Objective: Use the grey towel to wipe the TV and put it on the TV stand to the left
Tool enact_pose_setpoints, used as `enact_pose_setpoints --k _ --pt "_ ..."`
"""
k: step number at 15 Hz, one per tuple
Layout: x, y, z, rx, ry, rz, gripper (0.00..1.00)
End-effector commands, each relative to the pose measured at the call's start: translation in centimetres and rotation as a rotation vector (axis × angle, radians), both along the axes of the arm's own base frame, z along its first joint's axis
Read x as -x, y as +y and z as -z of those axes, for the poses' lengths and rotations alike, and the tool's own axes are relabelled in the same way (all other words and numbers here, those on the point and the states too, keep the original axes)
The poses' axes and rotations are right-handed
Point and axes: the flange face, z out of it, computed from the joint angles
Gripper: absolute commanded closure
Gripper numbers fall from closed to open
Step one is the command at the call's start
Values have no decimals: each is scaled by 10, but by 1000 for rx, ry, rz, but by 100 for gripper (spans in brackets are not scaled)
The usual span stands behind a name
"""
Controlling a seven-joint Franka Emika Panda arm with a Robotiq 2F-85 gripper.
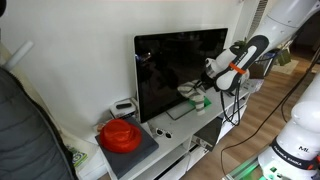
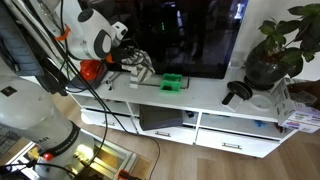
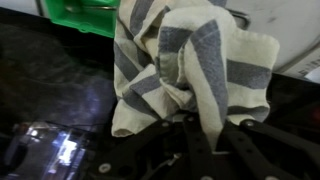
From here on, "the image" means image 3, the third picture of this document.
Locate silver TV base plate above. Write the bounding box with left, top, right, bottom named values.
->
left=228, top=8, right=252, bottom=31

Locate white flat box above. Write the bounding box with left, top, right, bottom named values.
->
left=274, top=44, right=320, bottom=84

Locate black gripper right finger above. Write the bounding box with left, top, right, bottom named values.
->
left=215, top=118, right=320, bottom=180

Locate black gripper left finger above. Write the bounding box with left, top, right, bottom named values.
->
left=88, top=114, right=215, bottom=180

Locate black flat screen TV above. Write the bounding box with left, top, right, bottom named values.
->
left=0, top=6, right=320, bottom=180

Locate green plastic bin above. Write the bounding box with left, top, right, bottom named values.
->
left=42, top=0, right=122, bottom=39

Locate grey striped cream towel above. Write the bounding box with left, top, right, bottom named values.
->
left=110, top=0, right=281, bottom=151

